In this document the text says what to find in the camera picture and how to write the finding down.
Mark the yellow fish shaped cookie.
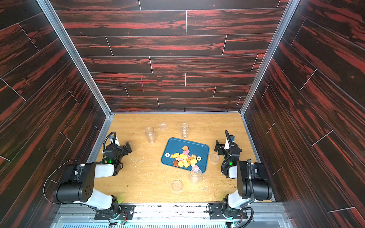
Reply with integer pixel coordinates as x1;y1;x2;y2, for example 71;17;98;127
170;153;180;158

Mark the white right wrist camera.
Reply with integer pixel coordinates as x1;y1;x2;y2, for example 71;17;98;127
224;135;235;150

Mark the yellow square cookie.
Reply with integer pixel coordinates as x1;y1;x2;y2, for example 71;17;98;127
190;158;197;166
183;159;190;168

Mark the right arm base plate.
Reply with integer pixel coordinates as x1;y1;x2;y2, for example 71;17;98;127
206;203;248;220

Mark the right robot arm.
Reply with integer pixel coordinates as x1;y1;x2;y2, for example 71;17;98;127
207;131;273;228

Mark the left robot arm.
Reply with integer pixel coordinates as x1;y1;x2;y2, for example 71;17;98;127
42;132;133;225

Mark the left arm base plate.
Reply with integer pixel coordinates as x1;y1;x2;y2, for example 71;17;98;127
94;204;136;221

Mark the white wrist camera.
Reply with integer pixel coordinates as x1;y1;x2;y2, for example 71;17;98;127
224;135;235;150
111;135;120;146

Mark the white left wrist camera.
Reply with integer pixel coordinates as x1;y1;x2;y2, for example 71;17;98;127
111;135;120;146

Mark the clear jar with cookies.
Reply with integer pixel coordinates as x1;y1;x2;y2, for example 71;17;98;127
180;123;189;139

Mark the teal plastic tray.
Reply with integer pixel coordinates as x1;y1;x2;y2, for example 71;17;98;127
161;138;209;173

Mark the brown star cookie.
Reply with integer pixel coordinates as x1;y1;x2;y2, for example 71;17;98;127
173;160;179;167

